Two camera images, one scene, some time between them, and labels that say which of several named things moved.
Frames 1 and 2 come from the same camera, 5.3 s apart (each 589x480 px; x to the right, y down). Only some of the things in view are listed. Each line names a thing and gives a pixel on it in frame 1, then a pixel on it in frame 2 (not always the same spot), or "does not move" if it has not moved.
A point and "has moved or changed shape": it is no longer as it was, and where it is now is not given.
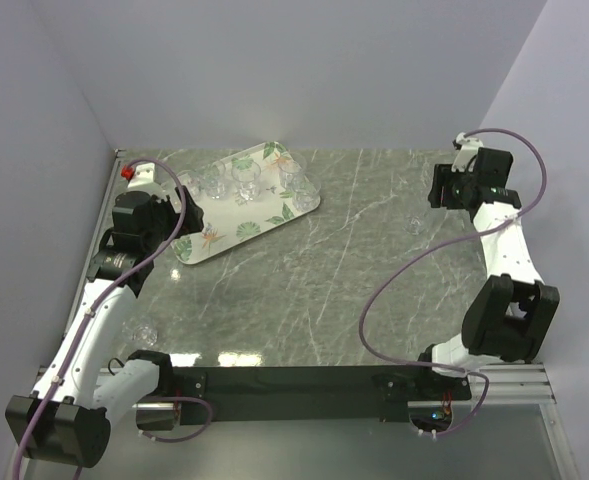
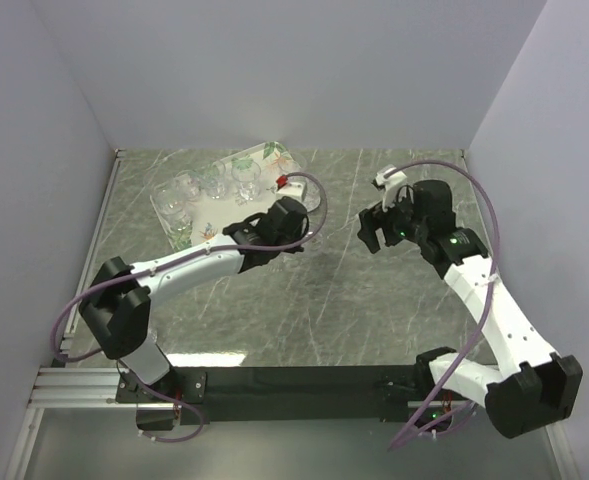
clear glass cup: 246,176 does not move
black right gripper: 443,177 → 375,218
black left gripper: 192,222 → 298,234
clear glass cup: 415,226 has moved or changed shape
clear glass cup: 193,183 does not move
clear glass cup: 214,181 does not move
